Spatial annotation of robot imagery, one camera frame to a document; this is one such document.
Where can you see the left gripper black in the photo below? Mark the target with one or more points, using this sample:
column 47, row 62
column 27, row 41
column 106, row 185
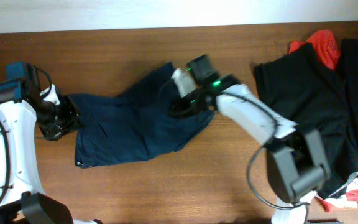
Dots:
column 66, row 116

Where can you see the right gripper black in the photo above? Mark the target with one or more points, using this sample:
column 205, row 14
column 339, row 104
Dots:
column 185, row 106

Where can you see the navy blue shorts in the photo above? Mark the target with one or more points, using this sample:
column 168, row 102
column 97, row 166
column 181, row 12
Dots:
column 135, row 125

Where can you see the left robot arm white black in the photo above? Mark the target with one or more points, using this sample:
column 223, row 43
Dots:
column 22, row 198

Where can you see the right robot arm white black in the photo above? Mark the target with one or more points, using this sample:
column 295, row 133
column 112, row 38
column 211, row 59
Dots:
column 296, row 161

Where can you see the black t-shirt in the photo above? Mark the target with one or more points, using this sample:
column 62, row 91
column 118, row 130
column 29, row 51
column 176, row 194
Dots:
column 300, row 88

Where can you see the red garment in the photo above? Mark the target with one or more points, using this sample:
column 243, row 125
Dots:
column 325, row 46

